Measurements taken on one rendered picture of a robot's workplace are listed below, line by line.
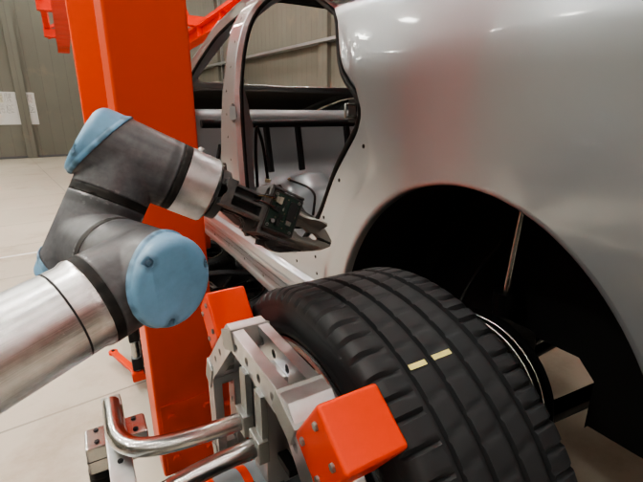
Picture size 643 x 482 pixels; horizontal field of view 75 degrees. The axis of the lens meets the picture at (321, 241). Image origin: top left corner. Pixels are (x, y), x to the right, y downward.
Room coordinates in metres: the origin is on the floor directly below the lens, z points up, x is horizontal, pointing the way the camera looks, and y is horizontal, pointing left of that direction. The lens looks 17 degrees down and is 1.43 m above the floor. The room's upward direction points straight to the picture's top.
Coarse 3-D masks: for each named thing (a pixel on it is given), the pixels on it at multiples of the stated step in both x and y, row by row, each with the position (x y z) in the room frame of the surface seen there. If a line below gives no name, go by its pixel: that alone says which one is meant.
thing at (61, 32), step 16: (48, 0) 8.16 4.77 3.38; (64, 0) 6.46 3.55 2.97; (240, 0) 7.42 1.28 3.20; (48, 16) 10.73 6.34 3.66; (64, 16) 7.44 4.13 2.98; (192, 16) 9.42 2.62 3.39; (208, 16) 8.63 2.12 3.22; (48, 32) 10.69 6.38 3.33; (64, 32) 8.70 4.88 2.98; (192, 32) 9.98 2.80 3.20; (208, 32) 8.70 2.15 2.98; (64, 48) 10.65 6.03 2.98; (192, 48) 10.65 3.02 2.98
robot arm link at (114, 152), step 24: (96, 120) 0.49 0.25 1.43; (120, 120) 0.51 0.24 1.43; (96, 144) 0.48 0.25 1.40; (120, 144) 0.49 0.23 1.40; (144, 144) 0.51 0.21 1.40; (168, 144) 0.53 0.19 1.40; (72, 168) 0.48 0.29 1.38; (96, 168) 0.48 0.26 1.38; (120, 168) 0.48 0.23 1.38; (144, 168) 0.50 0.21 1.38; (168, 168) 0.51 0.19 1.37; (120, 192) 0.48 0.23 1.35; (144, 192) 0.50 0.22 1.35; (168, 192) 0.51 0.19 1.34
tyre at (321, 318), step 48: (288, 288) 0.63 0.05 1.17; (336, 288) 0.60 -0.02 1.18; (384, 288) 0.61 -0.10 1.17; (432, 288) 0.61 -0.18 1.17; (336, 336) 0.48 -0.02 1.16; (384, 336) 0.48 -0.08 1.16; (432, 336) 0.49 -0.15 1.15; (480, 336) 0.52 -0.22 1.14; (336, 384) 0.47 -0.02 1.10; (384, 384) 0.41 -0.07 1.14; (432, 384) 0.43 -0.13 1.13; (480, 384) 0.45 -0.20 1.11; (528, 384) 0.47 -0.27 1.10; (432, 432) 0.38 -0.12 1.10; (480, 432) 0.39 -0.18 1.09; (528, 432) 0.41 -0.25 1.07; (384, 480) 0.38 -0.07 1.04; (432, 480) 0.34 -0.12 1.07; (480, 480) 0.36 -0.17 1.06; (528, 480) 0.38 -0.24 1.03; (576, 480) 0.40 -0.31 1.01
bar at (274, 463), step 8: (280, 368) 0.52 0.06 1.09; (272, 416) 0.48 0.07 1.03; (272, 424) 0.48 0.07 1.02; (272, 432) 0.48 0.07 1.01; (280, 432) 0.49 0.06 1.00; (272, 440) 0.48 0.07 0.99; (280, 440) 0.49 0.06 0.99; (272, 448) 0.48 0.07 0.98; (280, 448) 0.49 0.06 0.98; (288, 448) 0.50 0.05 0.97; (272, 456) 0.48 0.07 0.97; (256, 464) 0.52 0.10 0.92; (264, 464) 0.49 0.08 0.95; (272, 464) 0.48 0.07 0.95; (280, 464) 0.49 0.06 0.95; (264, 472) 0.49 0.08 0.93; (272, 472) 0.48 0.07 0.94; (280, 472) 0.49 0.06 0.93; (272, 480) 0.48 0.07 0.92; (280, 480) 0.49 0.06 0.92
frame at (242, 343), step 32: (256, 320) 0.60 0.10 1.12; (224, 352) 0.61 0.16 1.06; (256, 352) 0.51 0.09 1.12; (288, 352) 0.51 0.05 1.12; (256, 384) 0.49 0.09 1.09; (288, 384) 0.44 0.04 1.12; (320, 384) 0.44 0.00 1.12; (224, 416) 0.71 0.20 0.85; (288, 416) 0.40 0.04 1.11; (224, 448) 0.70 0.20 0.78
